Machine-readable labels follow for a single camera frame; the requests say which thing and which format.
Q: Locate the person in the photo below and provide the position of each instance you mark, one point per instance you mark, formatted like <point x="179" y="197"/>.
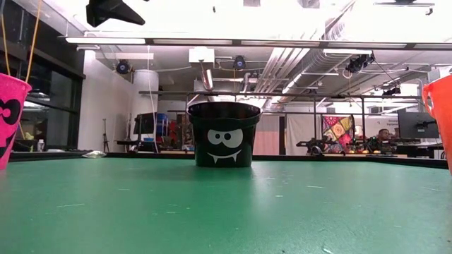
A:
<point x="383" y="135"/>

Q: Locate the yellow pole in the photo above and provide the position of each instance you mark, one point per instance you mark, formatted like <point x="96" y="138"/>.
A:
<point x="34" y="42"/>

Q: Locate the white bottle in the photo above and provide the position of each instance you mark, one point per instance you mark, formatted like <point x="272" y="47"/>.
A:
<point x="41" y="145"/>

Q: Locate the black ceiling camera cluster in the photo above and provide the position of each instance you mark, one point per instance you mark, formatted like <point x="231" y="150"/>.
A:
<point x="358" y="63"/>

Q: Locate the black table edge frame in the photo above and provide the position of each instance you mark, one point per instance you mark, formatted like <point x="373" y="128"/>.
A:
<point x="42" y="156"/>

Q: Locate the colourful patchwork tapestry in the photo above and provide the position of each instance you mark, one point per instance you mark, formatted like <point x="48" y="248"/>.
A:
<point x="338" y="132"/>

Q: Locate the black tripod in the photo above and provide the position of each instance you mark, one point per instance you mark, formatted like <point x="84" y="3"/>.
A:
<point x="105" y="137"/>

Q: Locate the orange halloween bucket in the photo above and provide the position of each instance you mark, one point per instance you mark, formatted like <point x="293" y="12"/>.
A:
<point x="441" y="116"/>

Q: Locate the black background robot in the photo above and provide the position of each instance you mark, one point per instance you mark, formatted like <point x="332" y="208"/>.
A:
<point x="310" y="146"/>

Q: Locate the white column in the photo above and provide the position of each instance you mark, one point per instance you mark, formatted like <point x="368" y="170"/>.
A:
<point x="145" y="106"/>

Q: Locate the round black ceiling camera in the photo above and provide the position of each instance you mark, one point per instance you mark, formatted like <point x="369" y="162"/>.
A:
<point x="239" y="63"/>
<point x="123" y="67"/>

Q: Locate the white curtain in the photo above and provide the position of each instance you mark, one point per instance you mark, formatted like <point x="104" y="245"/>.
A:
<point x="300" y="134"/>

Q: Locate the white ceiling box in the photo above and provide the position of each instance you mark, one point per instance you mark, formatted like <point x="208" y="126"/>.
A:
<point x="201" y="55"/>

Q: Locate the black halloween face bucket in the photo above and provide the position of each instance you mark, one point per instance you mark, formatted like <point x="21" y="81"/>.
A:
<point x="224" y="141"/>

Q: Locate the blue storage bin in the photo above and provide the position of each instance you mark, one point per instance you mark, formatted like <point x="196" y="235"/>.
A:
<point x="161" y="123"/>

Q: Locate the black background monitor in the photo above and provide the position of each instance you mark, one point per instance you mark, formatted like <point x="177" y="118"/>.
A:
<point x="144" y="123"/>

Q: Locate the black monitor back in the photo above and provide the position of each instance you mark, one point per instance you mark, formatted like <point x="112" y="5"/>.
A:
<point x="418" y="125"/>

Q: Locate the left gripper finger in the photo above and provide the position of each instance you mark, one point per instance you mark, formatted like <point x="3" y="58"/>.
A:
<point x="109" y="12"/>

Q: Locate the pink halloween bucket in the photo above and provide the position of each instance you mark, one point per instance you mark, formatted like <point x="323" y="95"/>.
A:
<point x="10" y="123"/>

